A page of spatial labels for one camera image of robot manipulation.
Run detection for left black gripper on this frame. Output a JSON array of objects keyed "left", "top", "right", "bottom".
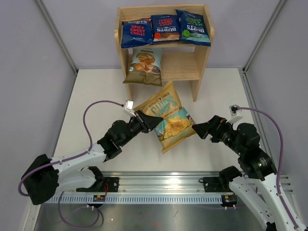
[{"left": 120, "top": 110, "right": 163, "bottom": 147}]

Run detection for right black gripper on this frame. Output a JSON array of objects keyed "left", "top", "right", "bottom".
[{"left": 192, "top": 115, "right": 244, "bottom": 155}]

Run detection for yellow kettle chips bag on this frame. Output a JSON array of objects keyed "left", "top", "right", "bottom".
[{"left": 134, "top": 81, "right": 196, "bottom": 154}]

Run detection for light blue cassava chips bag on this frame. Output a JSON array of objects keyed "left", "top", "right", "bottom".
[{"left": 123, "top": 48, "right": 163, "bottom": 87}]

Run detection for blue Burts chilli bag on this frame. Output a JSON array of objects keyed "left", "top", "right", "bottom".
[
  {"left": 151, "top": 14, "right": 180, "bottom": 44},
  {"left": 121, "top": 18, "right": 153, "bottom": 49}
]

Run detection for blue green Burts vinegar bag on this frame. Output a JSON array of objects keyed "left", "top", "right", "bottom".
[{"left": 176, "top": 9, "right": 211, "bottom": 47}]

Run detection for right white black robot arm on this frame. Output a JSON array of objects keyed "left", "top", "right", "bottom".
[{"left": 192, "top": 115, "right": 308, "bottom": 231}]

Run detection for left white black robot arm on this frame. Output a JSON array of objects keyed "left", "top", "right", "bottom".
[{"left": 19, "top": 111, "right": 163, "bottom": 205}]

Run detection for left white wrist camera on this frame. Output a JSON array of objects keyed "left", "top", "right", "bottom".
[{"left": 123, "top": 100, "right": 135, "bottom": 117}]

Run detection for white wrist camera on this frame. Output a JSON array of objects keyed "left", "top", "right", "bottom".
[
  {"left": 227, "top": 104, "right": 243, "bottom": 125},
  {"left": 123, "top": 100, "right": 135, "bottom": 117}
]

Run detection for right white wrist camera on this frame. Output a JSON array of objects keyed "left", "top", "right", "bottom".
[{"left": 227, "top": 104, "right": 243, "bottom": 125}]

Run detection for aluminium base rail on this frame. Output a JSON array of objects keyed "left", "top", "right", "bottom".
[{"left": 32, "top": 171, "right": 294, "bottom": 205}]

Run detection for right aluminium frame post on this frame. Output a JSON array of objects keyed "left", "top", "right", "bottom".
[{"left": 242, "top": 0, "right": 288, "bottom": 73}]

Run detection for aluminium frame post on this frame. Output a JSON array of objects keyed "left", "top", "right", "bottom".
[
  {"left": 34, "top": 0, "right": 78, "bottom": 76},
  {"left": 242, "top": 0, "right": 288, "bottom": 73}
]

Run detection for left aluminium frame post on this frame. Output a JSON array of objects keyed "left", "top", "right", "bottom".
[{"left": 34, "top": 0, "right": 78, "bottom": 76}]

